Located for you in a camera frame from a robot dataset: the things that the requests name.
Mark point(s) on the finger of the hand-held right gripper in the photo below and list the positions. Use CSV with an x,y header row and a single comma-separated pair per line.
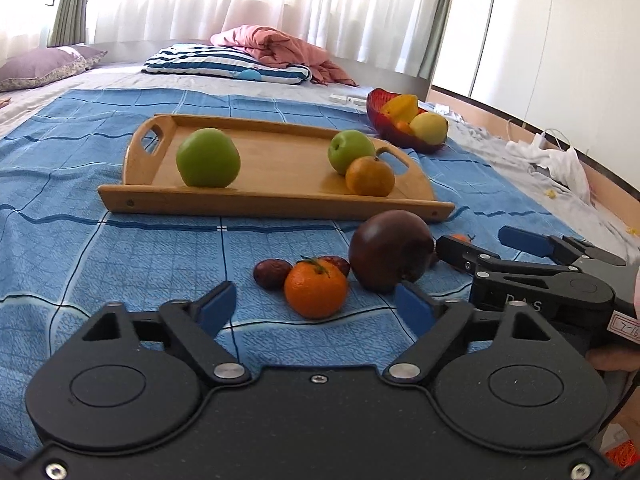
x,y
457,252
525,241

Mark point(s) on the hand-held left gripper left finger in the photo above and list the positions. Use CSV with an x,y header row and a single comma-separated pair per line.
x,y
217,305

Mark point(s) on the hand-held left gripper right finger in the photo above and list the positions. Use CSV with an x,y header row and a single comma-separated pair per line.
x,y
415,306

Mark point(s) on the tiny tangerine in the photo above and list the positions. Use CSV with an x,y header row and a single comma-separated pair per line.
x,y
460,238

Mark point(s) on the dark maroon round fruit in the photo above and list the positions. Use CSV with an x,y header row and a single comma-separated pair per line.
x,y
390,250

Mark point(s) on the red date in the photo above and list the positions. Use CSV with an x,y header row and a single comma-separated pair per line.
x,y
271,274
336,263

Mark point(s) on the tangerine with green stem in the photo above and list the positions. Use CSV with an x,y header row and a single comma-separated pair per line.
x,y
316,290

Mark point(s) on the large yellow-orange orange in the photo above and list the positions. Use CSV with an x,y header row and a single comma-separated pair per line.
x,y
370,177

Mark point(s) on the large green apple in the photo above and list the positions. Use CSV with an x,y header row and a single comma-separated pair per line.
x,y
207,157

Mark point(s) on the small green apple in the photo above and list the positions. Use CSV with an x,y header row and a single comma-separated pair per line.
x,y
350,150

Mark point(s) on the person's right hand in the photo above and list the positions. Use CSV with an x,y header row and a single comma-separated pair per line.
x,y
615,360

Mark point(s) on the white clothes heap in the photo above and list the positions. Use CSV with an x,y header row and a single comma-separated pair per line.
x,y
555,160

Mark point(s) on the yellow pear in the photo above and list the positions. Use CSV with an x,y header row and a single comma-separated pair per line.
x,y
429,129

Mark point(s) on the small orange in bowl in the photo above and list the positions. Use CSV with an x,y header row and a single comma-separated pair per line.
x,y
401,126

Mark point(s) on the red glass bowl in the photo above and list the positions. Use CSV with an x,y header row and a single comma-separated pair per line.
x,y
385,117

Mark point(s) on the yellow star fruit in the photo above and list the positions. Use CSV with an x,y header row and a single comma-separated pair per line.
x,y
401,107

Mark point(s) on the blue checked blanket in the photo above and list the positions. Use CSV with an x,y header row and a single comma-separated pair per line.
x,y
75,240

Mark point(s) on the flat white boxes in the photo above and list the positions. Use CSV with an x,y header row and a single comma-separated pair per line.
x,y
347,100

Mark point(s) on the green curtain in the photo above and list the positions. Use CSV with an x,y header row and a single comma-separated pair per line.
x,y
70,0
442,15

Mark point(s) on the blue white striped pillow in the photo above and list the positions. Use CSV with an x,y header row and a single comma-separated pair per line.
x,y
225,62

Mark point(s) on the pink quilt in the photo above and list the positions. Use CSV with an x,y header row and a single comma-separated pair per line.
x,y
280,50

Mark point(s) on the purple floral pillow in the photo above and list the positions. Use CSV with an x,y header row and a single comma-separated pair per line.
x,y
45,65

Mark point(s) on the white sheer curtain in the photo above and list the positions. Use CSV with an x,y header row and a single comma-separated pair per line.
x,y
260,0

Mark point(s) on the wooden bed frame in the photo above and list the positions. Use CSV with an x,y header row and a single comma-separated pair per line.
x,y
475,105

